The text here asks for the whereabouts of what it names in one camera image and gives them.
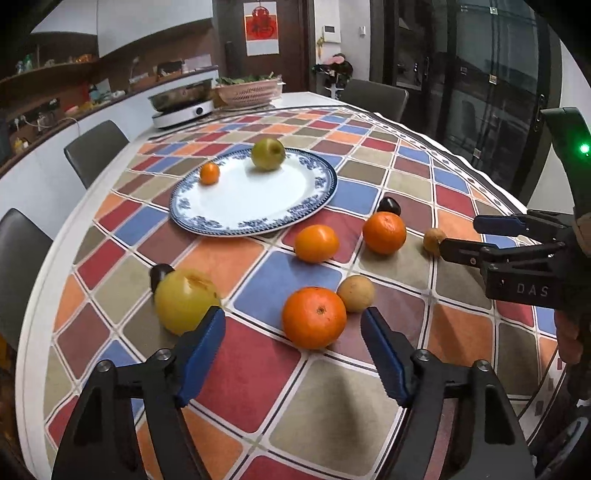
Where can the small green apple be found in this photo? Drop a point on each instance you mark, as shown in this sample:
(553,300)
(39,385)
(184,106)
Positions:
(268,154)

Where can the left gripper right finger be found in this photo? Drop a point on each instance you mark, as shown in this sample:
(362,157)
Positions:
(457,416)

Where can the brown round fruit centre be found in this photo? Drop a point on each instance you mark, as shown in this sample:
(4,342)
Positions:
(357,293)

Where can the orange tangerine right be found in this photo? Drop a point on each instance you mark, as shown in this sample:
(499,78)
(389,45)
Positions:
(384,233)

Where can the colourful checkered tablecloth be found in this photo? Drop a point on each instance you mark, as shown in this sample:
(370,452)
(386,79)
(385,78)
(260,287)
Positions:
(269,409)

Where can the grey chair left far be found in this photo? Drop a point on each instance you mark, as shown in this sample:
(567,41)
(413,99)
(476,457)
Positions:
(93,151)

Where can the large orange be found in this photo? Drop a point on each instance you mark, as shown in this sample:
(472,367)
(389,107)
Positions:
(313,318)

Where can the blue white porcelain plate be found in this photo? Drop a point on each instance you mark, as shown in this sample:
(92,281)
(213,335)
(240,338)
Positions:
(246,201)

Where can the white kitchen counter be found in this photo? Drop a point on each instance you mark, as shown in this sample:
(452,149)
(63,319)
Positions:
(44,186)

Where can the white induction cooker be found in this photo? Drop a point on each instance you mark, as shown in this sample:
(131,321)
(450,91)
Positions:
(162,121)

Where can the small brown fruit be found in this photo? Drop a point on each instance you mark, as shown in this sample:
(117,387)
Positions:
(432,240)

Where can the grey chair far right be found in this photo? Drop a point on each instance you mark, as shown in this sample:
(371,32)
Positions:
(389,101)

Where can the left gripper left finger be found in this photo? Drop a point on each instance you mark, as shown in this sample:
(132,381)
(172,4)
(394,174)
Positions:
(100,440)

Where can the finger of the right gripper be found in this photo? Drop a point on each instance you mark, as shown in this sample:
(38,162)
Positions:
(500,225)
(462,252)

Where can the red paper wall poster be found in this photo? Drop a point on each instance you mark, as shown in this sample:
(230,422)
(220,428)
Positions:
(261,28)

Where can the dark plum right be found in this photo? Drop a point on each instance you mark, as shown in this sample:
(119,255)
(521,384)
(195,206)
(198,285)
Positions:
(389,205)

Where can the dark plum left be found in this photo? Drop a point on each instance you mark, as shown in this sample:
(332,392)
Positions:
(157,273)

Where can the dark plum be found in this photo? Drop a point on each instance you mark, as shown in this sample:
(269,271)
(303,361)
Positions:
(389,205)
(157,273)

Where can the large yellow-green apple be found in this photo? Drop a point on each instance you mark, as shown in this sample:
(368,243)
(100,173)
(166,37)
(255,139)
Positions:
(182,298)

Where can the grey chair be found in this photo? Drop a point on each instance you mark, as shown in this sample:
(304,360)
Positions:
(23,248)
(93,151)
(389,101)

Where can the pink woven basket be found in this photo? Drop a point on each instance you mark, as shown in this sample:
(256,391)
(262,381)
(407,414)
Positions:
(248,94)

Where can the small orange mandarin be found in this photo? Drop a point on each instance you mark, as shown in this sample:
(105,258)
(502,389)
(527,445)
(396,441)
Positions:
(209,174)

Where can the grey chair left near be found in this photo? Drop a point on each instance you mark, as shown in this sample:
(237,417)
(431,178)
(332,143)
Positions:
(23,248)

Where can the orange mandarin near plate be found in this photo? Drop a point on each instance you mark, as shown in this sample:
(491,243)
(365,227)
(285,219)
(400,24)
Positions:
(316,244)

